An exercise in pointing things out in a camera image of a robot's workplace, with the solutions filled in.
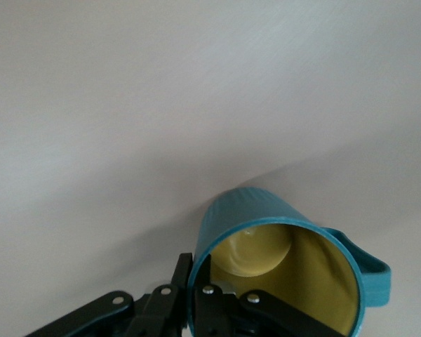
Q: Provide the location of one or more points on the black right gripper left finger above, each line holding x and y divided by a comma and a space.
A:
154, 309

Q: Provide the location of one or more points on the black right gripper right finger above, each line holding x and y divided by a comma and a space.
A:
214, 316

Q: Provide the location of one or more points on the teal cup with yellow inside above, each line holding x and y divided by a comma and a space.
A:
266, 207

